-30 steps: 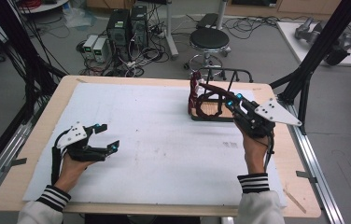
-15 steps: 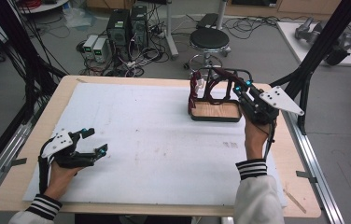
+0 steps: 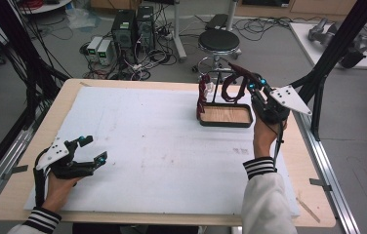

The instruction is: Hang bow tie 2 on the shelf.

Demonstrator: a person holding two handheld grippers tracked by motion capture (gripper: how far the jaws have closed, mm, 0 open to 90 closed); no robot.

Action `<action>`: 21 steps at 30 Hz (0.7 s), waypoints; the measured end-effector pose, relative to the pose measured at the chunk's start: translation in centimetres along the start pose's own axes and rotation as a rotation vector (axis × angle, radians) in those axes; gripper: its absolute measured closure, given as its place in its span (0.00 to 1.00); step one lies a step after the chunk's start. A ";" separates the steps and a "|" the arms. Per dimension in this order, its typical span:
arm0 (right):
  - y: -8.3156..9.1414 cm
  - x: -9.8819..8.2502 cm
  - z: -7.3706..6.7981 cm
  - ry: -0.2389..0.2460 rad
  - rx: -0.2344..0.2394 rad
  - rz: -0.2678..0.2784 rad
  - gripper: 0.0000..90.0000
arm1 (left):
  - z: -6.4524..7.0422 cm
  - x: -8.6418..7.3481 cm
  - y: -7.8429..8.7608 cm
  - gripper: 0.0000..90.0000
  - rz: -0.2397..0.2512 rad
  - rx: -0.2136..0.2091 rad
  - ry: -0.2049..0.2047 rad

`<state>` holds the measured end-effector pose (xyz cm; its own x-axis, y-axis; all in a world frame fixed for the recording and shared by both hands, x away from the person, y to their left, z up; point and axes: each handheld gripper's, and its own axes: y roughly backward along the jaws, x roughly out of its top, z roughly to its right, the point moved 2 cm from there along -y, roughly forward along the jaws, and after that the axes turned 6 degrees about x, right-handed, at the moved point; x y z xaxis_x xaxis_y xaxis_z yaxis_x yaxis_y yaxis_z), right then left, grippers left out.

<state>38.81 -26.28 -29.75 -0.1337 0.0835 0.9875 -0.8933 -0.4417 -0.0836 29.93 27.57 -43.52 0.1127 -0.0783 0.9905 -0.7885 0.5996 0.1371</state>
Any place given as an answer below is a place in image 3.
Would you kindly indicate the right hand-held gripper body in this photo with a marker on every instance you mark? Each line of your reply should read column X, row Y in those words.
column 276, row 104

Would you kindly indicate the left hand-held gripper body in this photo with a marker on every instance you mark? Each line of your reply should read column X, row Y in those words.
column 58, row 156

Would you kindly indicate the dark red striped tie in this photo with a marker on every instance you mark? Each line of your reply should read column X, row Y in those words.
column 241, row 87

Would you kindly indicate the black tie rack wooden tray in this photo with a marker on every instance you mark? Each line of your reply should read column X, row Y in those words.
column 225, row 114

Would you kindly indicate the person's left hand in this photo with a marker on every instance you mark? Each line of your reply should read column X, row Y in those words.
column 58, row 191

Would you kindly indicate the person's right hand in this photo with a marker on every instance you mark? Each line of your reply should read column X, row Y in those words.
column 264, row 139

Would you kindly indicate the white foam mat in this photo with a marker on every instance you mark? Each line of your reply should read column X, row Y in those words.
column 155, row 156

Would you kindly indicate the black round stool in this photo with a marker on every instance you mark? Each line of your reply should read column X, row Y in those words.
column 219, row 40

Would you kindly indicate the white floor board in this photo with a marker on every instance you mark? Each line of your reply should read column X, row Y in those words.
column 305, row 42

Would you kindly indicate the black flat box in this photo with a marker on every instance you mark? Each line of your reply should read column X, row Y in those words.
column 217, row 21

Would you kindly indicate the bench power supply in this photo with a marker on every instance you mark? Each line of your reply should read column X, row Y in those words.
column 93, row 48
column 105, row 52

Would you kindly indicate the wooden cabinet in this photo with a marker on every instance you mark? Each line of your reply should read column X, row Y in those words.
column 318, row 6

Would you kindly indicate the black computer tower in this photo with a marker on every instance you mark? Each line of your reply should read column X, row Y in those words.
column 123, row 31
column 145, row 29

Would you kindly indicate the clear plastic bag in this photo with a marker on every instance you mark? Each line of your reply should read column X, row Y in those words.
column 82, row 19

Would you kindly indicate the round white table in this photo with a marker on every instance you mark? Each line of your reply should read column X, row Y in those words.
column 45, row 7

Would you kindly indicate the grey metal bracket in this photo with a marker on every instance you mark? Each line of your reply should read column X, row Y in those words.
column 15, row 170
column 320, row 184

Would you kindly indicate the black metal frame column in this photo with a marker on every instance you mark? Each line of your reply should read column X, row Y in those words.
column 341, row 45
column 25, row 58

